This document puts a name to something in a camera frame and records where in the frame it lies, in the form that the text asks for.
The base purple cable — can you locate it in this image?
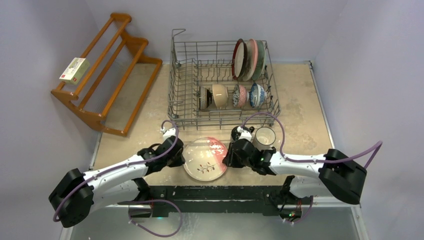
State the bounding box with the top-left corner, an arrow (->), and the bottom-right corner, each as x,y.
128,198 -> 184,239

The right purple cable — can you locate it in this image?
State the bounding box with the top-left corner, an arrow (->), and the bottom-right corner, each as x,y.
241,112 -> 384,170

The teal floral plate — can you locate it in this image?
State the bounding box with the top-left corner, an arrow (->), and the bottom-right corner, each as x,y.
251,40 -> 266,81

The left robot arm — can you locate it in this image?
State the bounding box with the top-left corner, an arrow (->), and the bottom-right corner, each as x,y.
48,135 -> 185,228

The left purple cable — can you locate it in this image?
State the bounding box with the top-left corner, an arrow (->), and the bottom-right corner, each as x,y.
52,119 -> 180,223

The blue white pattern bowl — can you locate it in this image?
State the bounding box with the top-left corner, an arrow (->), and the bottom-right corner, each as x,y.
249,83 -> 267,109

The small cardboard box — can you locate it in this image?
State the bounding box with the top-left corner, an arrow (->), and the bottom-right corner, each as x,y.
59,57 -> 90,85

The grey wire dish rack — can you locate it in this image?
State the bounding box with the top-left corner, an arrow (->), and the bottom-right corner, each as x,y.
167,28 -> 282,129

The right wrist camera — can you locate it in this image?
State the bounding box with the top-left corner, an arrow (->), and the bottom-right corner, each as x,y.
236,126 -> 252,142

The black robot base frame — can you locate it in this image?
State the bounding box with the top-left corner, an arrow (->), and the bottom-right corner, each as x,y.
118,175 -> 313,220

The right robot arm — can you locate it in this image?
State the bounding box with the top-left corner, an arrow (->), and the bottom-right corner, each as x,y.
222,139 -> 367,205

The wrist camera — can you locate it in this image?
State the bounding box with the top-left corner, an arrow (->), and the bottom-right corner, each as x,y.
160,127 -> 179,140
236,126 -> 252,142

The wooden shelf rack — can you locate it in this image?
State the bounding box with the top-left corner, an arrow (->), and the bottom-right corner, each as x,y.
51,12 -> 163,137

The brown floral pattern bowl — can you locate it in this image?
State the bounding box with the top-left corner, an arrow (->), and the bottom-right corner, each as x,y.
232,84 -> 249,108

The red rimmed cream plate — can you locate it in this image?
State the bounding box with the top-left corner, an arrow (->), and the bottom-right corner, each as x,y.
231,38 -> 248,81

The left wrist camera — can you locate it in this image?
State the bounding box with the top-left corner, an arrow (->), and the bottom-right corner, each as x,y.
160,127 -> 179,140

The white ribbed mug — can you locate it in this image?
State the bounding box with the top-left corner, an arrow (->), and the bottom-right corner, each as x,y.
252,126 -> 276,151

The dark green mug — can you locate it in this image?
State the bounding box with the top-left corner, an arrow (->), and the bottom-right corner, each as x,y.
230,125 -> 255,143

